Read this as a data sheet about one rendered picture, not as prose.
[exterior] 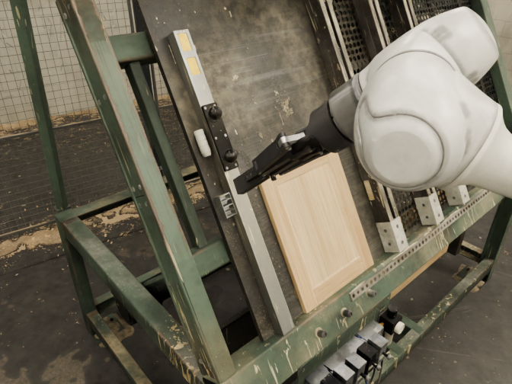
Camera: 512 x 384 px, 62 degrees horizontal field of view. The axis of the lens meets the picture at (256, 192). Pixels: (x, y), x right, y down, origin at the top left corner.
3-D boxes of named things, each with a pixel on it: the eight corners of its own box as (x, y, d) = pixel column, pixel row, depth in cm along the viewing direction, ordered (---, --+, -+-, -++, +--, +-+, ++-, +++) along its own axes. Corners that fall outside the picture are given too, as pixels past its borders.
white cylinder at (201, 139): (191, 132, 124) (200, 158, 125) (196, 130, 122) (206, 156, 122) (200, 129, 126) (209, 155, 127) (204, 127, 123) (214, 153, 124)
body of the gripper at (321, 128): (338, 139, 59) (289, 168, 65) (366, 144, 66) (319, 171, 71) (319, 93, 61) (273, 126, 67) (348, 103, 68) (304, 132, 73)
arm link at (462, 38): (360, 57, 63) (344, 87, 53) (464, -18, 54) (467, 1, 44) (401, 114, 65) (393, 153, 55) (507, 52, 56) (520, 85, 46)
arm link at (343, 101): (402, 130, 62) (368, 150, 66) (378, 78, 65) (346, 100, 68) (375, 123, 56) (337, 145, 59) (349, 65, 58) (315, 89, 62)
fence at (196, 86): (275, 333, 134) (283, 335, 130) (167, 36, 123) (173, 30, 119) (286, 324, 137) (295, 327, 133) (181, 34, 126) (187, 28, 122)
